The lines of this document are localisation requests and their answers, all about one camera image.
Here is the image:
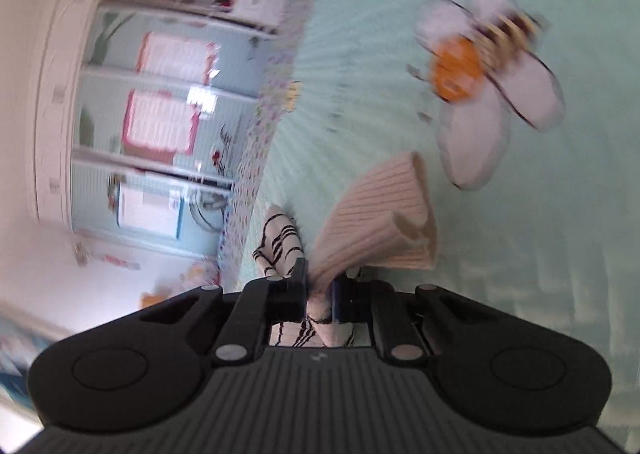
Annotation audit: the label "pink bordered poster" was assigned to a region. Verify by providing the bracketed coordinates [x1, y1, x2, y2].
[122, 89, 201, 157]

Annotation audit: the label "blue bordered wall chart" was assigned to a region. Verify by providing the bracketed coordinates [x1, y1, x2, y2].
[116, 181, 183, 240]

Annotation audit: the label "white black-striped knit sweater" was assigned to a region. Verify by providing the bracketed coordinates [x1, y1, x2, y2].
[252, 151, 438, 350]

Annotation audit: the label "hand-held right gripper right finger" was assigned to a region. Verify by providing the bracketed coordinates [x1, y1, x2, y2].
[331, 276, 498, 367]

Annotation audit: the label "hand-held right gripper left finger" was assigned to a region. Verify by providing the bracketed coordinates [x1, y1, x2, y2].
[137, 258, 307, 367]

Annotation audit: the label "mint bee print bedspread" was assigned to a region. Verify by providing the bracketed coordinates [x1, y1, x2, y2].
[215, 0, 640, 435]

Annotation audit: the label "orange bordered poster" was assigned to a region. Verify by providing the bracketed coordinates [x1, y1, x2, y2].
[135, 31, 221, 87]

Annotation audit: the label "heart print bed sheet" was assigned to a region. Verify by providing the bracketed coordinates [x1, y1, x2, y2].
[215, 0, 331, 275]

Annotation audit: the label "sliding door wardrobe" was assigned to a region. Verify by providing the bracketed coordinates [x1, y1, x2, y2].
[70, 0, 281, 255]

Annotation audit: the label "red hanging knot ornament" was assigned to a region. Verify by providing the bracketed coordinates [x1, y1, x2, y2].
[102, 254, 141, 270]

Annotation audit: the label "white overhead cabinets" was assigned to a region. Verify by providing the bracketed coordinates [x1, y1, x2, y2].
[30, 0, 106, 235]

